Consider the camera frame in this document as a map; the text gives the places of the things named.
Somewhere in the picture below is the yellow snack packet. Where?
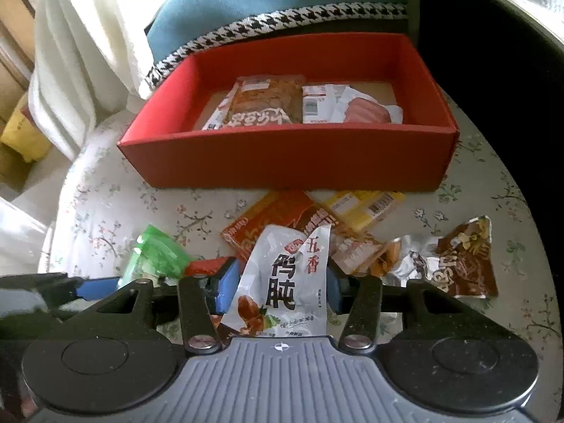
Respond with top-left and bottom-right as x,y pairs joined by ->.
319,190 -> 406,234

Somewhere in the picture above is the orange snack packet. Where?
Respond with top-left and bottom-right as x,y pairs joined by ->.
220,191 -> 329,263

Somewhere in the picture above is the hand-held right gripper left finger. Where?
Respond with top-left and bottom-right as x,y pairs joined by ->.
79,258 -> 241,357

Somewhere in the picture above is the red and white snack packet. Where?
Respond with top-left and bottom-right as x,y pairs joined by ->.
302,83 -> 353,124

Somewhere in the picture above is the red cardboard box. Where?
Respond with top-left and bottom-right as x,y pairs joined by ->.
117,32 -> 459,194

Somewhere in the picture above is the wooden door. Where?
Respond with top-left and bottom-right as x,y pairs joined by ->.
0,0 -> 49,111

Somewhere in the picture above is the brown meat snack packet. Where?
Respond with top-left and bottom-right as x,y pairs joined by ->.
220,74 -> 307,129

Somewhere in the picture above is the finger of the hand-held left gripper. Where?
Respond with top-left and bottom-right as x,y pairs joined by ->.
26,273 -> 122,308

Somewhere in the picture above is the white sausage packet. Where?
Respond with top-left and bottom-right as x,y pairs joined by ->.
335,87 -> 404,124

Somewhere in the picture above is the silver foil snack packet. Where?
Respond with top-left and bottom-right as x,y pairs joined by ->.
379,234 -> 441,286

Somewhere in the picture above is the dark coffee table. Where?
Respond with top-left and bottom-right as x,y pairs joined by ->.
405,0 -> 564,247

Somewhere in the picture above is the brown torn snack packet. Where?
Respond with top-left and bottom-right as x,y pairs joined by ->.
434,215 -> 499,299

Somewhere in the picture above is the yellow cloth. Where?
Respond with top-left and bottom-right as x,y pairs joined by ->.
0,97 -> 50,164

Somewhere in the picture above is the white black-lettered snack packet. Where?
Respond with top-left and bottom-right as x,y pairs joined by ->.
219,224 -> 333,339

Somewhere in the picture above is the green snack packet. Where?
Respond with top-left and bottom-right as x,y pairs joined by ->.
118,225 -> 197,285

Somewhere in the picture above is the blue blanket with houndstooth trim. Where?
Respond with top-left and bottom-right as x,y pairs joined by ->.
139,0 -> 410,100

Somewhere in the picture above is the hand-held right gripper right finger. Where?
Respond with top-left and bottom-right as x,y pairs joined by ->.
327,269 -> 482,357

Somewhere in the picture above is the white towel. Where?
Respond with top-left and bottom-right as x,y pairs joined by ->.
26,0 -> 155,164

